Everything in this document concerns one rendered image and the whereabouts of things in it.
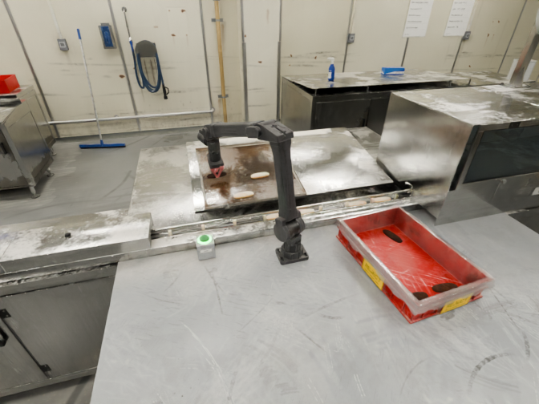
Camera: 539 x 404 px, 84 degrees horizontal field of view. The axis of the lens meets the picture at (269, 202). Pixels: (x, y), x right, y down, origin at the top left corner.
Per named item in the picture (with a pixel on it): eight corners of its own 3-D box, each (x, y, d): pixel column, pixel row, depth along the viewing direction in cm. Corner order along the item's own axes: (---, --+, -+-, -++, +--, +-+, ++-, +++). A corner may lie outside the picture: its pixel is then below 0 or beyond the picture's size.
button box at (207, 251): (198, 268, 121) (194, 247, 115) (196, 254, 128) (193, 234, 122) (218, 264, 123) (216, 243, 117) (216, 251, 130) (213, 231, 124)
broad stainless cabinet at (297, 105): (305, 183, 336) (312, 89, 280) (277, 147, 420) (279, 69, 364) (447, 163, 380) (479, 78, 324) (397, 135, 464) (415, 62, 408)
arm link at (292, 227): (290, 249, 116) (301, 244, 119) (292, 228, 110) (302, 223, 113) (275, 238, 122) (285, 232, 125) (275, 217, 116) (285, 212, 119)
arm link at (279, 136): (274, 126, 94) (297, 119, 100) (249, 123, 104) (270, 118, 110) (288, 245, 113) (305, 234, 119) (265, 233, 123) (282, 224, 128)
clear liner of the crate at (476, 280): (410, 328, 95) (418, 309, 89) (331, 235, 133) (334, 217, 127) (487, 299, 104) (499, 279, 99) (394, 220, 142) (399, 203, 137)
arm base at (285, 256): (281, 265, 118) (309, 260, 121) (281, 250, 114) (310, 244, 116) (274, 251, 125) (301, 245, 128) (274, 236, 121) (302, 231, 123)
